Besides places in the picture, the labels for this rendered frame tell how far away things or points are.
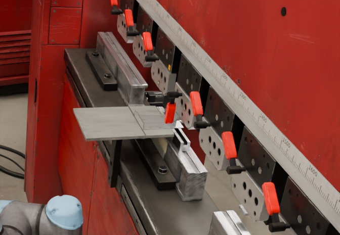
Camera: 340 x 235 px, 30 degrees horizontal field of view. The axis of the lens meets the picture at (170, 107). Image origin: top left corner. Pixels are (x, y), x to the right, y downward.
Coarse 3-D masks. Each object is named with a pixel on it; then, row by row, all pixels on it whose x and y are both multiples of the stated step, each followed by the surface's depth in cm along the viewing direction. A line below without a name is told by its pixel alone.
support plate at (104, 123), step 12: (84, 108) 192; (96, 108) 193; (108, 108) 194; (120, 108) 195; (132, 108) 196; (144, 108) 197; (156, 108) 199; (84, 120) 185; (96, 120) 186; (108, 120) 187; (120, 120) 188; (132, 120) 189; (84, 132) 179; (96, 132) 180; (108, 132) 181; (120, 132) 182; (132, 132) 183; (156, 132) 185; (168, 132) 186
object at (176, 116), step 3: (165, 96) 193; (165, 99) 193; (168, 99) 191; (165, 102) 194; (168, 102) 191; (165, 105) 194; (165, 108) 194; (165, 111) 196; (177, 114) 187; (174, 117) 188; (177, 117) 188; (174, 120) 188; (177, 120) 188; (174, 123) 190
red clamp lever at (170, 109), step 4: (168, 92) 170; (172, 92) 170; (176, 92) 171; (168, 96) 170; (172, 96) 170; (176, 96) 170; (180, 96) 172; (172, 100) 171; (168, 104) 172; (172, 104) 172; (168, 108) 172; (172, 108) 172; (168, 112) 172; (172, 112) 173; (168, 116) 173; (172, 116) 173; (164, 120) 174; (168, 120) 173; (172, 120) 174
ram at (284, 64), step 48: (144, 0) 200; (192, 0) 164; (240, 0) 139; (288, 0) 121; (336, 0) 107; (240, 48) 140; (288, 48) 122; (336, 48) 107; (288, 96) 122; (336, 96) 108; (336, 144) 108
